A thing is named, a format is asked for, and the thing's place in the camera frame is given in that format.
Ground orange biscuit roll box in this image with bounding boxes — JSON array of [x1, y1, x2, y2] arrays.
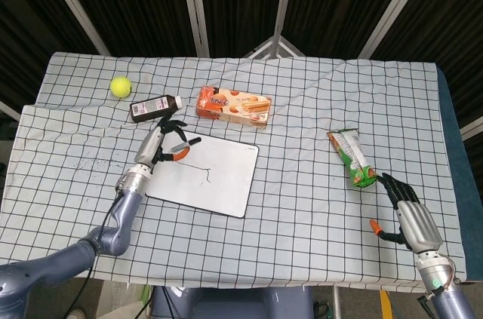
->
[[195, 85, 272, 130]]

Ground black plug on right arm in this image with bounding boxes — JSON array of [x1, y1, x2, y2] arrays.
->
[[414, 293, 435, 311]]

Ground black-capped marker pen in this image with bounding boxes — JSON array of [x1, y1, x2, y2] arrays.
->
[[169, 137, 202, 152]]

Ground white black checkered tablecloth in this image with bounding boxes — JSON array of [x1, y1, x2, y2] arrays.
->
[[0, 51, 471, 293]]

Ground white metal screen foot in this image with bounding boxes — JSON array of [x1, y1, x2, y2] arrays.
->
[[243, 35, 305, 60]]

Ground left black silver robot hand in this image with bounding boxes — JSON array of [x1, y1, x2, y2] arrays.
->
[[134, 117, 190, 175]]

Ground white drawing board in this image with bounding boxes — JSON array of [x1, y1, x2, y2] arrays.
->
[[144, 127, 260, 219]]

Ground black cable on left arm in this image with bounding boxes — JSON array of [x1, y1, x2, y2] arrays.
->
[[67, 190, 126, 319]]

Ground blue desk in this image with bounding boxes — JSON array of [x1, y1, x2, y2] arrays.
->
[[436, 66, 483, 283]]

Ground dark folding screen white frames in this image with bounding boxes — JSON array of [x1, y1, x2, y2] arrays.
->
[[0, 0, 483, 143]]

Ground green orange snack bag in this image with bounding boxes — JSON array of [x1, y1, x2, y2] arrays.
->
[[326, 128, 378, 189]]

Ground metal desk leg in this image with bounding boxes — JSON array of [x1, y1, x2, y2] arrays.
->
[[331, 285, 343, 319]]

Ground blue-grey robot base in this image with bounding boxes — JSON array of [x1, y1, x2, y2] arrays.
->
[[149, 285, 314, 319]]

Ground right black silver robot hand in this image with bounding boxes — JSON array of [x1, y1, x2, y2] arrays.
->
[[371, 172, 443, 254]]

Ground yellow tennis ball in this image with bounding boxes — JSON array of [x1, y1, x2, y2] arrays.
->
[[109, 75, 133, 99]]

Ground brown bottle with white cap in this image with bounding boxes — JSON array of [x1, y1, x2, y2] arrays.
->
[[129, 94, 183, 124]]

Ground yellow floor tape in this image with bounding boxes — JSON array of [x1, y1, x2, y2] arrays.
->
[[379, 290, 392, 319]]

